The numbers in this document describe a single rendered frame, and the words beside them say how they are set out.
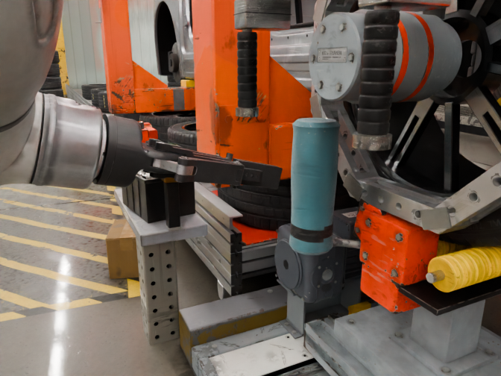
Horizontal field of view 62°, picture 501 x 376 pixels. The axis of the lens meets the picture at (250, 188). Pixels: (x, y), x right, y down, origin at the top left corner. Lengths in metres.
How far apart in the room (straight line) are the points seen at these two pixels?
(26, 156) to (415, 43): 0.53
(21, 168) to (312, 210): 0.53
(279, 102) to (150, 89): 1.91
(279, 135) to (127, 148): 0.78
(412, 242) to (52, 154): 0.59
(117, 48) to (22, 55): 2.68
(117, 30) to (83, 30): 10.68
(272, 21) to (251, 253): 0.80
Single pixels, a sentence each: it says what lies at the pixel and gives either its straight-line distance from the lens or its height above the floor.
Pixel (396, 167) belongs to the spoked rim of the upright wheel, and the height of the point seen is 0.63.
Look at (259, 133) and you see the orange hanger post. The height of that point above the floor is 0.66.
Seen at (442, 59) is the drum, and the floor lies 0.85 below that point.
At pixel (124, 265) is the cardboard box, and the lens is 1.81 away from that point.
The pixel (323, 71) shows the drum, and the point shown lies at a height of 0.83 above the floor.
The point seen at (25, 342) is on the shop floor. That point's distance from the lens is 1.58.
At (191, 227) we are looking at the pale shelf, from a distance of 1.07.
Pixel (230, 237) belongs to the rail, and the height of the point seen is 0.33.
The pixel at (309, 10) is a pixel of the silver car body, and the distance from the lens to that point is 3.61.
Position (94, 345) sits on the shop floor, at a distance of 1.48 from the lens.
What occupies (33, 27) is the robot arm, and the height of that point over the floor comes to 0.86.
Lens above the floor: 0.84
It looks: 16 degrees down
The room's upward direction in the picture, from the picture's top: straight up
